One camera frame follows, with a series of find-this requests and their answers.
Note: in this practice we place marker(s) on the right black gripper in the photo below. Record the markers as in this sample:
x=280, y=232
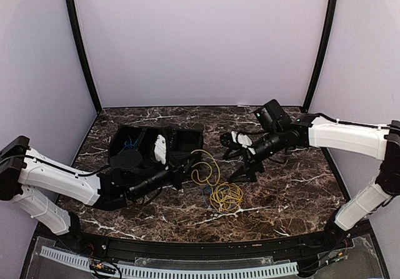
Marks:
x=249, y=160

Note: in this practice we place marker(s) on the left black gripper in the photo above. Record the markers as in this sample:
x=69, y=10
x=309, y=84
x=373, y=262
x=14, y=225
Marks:
x=180, y=169

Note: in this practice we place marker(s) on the black three-compartment bin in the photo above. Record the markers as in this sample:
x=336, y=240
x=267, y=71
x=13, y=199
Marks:
x=142, y=139

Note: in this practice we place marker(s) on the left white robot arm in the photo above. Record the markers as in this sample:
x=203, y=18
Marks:
x=127, y=177

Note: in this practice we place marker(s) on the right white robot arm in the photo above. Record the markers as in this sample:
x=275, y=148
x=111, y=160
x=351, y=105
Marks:
x=281, y=132

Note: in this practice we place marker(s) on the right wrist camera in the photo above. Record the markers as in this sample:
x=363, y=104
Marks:
x=235, y=140

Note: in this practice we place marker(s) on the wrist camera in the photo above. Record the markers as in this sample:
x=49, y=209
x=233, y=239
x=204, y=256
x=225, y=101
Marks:
x=160, y=149
x=235, y=140

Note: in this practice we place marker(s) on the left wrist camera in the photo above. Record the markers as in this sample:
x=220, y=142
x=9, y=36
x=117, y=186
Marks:
x=160, y=149

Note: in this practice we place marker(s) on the black front rail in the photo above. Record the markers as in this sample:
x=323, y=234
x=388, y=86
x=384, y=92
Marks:
x=301, y=247

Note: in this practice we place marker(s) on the white slotted cable duct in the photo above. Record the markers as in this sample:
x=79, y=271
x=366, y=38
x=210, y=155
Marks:
x=123, y=270

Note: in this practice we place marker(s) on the right black frame post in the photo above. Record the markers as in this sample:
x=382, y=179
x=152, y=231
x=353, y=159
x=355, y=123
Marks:
x=321, y=54

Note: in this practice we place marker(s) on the black frame post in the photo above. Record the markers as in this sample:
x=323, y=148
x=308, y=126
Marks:
x=321, y=54
x=82, y=56

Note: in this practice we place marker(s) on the left black frame post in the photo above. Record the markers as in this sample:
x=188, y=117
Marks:
x=82, y=56

